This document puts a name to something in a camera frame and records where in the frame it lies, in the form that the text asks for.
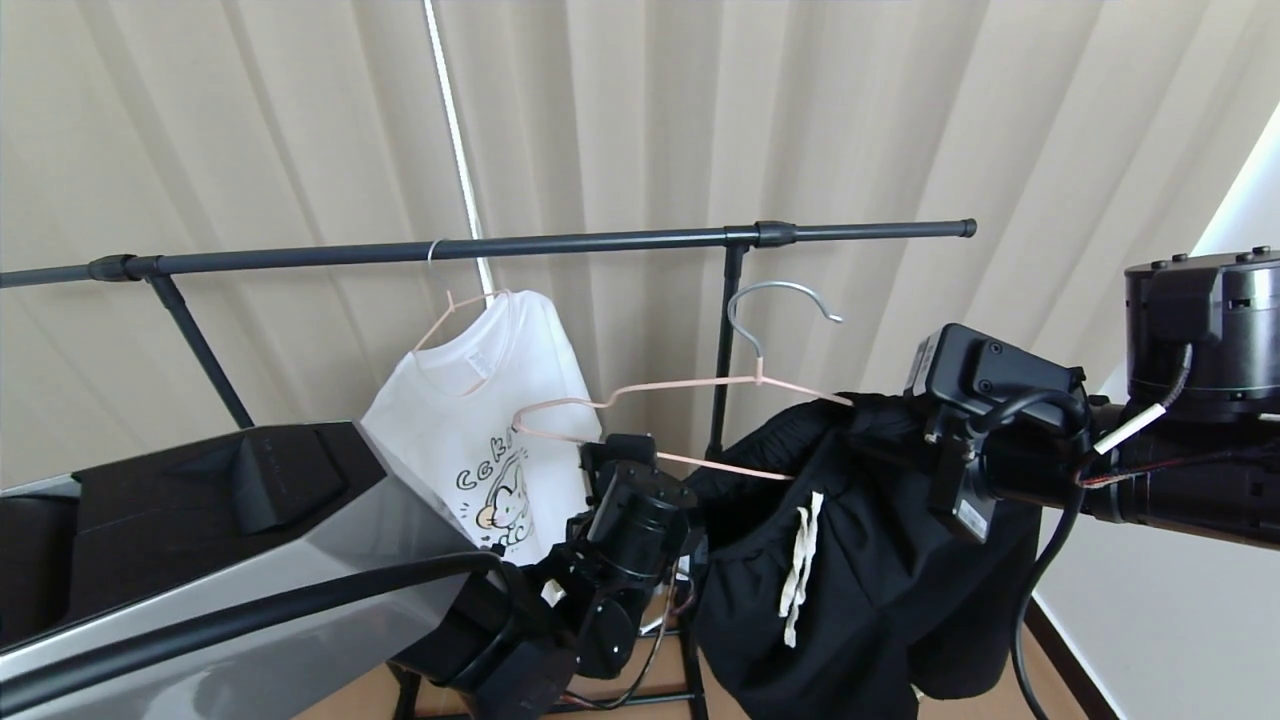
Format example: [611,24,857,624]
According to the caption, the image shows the white printed t-shirt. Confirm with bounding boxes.
[360,290,604,566]

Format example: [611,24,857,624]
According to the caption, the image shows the pink clothes hanger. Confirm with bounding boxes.
[510,280,857,484]
[413,238,513,353]

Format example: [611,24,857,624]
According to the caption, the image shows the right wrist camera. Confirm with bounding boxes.
[903,322,1091,451]

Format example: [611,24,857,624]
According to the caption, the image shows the black clothes rack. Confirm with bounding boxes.
[0,217,979,720]

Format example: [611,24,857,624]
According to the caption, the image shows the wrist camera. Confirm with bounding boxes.
[903,322,1091,451]
[578,432,661,483]

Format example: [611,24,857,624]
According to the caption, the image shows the black shorts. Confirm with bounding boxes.
[685,392,1046,720]

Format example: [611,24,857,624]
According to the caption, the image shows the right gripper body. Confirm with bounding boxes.
[925,428,1103,547]

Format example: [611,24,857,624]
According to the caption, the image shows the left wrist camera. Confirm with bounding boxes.
[578,432,661,483]

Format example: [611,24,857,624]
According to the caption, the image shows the beige curtain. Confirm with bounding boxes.
[0,0,1280,561]

